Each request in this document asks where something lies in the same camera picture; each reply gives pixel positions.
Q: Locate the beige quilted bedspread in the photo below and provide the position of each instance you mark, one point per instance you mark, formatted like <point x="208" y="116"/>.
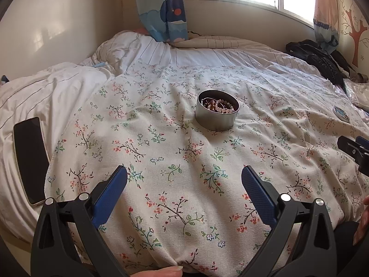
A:
<point x="224" y="41"/>

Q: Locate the person's dark pants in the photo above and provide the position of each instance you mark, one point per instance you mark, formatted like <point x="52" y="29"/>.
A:
<point x="346" y="251"/>

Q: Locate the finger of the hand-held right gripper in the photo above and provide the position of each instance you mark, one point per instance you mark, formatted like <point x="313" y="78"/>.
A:
<point x="348" y="148"/>
<point x="363" y="142"/>

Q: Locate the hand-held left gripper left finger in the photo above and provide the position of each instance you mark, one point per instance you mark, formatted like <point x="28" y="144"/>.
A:
<point x="111" y="196"/>

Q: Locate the person's right hand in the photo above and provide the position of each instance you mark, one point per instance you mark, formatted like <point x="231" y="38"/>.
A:
<point x="363" y="222"/>

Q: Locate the whale print curtain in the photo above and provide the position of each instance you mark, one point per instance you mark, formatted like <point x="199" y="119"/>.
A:
<point x="173" y="11"/>
<point x="325" y="14"/>

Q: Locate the black smartphone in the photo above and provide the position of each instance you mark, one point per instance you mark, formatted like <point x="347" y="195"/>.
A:
<point x="30" y="158"/>

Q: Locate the person's left hand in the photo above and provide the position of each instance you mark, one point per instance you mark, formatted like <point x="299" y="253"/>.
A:
<point x="161" y="272"/>

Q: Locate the floral blanket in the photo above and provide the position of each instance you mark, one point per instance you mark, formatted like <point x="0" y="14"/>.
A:
<point x="173" y="150"/>

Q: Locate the clear plastic bag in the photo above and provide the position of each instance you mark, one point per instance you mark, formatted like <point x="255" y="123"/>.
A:
<point x="359" y="92"/>

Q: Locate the round tin lid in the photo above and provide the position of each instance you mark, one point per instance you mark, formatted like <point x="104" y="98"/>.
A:
<point x="341" y="114"/>

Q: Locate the round metal tin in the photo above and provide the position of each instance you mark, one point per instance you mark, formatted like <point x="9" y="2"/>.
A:
<point x="214" y="121"/>

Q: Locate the small blue object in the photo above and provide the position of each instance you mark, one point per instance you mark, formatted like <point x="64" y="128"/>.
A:
<point x="3" y="80"/>

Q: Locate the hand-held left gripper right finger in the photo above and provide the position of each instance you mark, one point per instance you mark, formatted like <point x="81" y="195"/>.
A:
<point x="258" y="196"/>

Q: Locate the tree wall decal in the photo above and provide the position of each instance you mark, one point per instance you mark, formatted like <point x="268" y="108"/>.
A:
<point x="356" y="31"/>

